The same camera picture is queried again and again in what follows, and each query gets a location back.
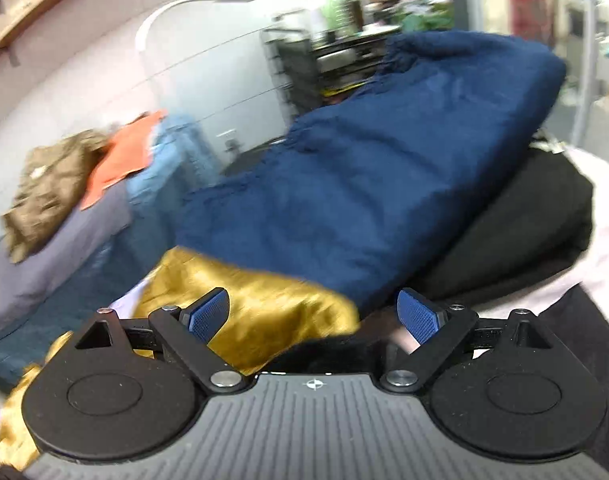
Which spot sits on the navy blue folded cloth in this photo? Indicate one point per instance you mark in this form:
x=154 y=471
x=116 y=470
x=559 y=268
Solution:
x=359 y=185

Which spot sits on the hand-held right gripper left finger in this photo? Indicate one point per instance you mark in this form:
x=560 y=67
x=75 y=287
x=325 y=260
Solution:
x=208 y=316

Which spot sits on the white arc lamp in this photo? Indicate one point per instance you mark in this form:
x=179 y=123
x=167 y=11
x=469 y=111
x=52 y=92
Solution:
x=157 y=15

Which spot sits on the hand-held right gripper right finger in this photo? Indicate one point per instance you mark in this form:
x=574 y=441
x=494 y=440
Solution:
x=418 y=316

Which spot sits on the light blue jeans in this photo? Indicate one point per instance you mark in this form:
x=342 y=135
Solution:
x=179 y=150

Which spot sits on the grey bed sheet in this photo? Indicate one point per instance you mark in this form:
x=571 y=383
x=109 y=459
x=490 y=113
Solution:
x=44 y=265

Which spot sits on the white wall socket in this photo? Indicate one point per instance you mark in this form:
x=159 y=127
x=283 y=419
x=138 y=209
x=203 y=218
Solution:
x=228 y=140

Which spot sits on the orange cloth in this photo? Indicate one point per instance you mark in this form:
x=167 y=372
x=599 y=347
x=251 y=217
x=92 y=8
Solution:
x=119 y=160

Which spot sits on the olive brown garment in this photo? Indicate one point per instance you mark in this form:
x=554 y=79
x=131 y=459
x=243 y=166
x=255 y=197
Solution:
x=49 y=185

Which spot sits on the golden shiny cloth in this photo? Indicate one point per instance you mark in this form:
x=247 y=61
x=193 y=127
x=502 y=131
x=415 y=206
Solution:
x=264 y=310

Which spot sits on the black storage rack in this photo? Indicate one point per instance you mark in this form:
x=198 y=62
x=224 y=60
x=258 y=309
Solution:
x=304 y=70

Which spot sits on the metal pole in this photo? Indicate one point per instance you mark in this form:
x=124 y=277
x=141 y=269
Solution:
x=584 y=60

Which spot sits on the black folded garment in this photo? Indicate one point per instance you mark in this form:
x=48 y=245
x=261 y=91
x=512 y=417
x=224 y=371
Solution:
x=524 y=230

